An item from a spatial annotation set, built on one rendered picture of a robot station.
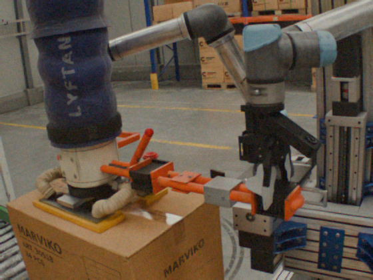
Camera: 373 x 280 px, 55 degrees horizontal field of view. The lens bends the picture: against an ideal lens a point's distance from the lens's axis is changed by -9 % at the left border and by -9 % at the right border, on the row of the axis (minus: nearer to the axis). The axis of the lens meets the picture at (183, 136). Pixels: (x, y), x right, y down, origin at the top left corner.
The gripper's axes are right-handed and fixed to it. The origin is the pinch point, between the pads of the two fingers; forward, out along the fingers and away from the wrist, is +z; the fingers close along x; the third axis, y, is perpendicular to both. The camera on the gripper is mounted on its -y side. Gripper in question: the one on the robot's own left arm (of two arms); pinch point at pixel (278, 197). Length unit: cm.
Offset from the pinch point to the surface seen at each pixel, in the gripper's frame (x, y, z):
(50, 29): 11, 55, -40
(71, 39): 7, 52, -37
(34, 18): 12, 61, -44
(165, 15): -685, 588, -63
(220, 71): -692, 451, 81
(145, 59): -808, 787, 59
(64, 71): 9, 54, -29
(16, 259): 0, 144, 67
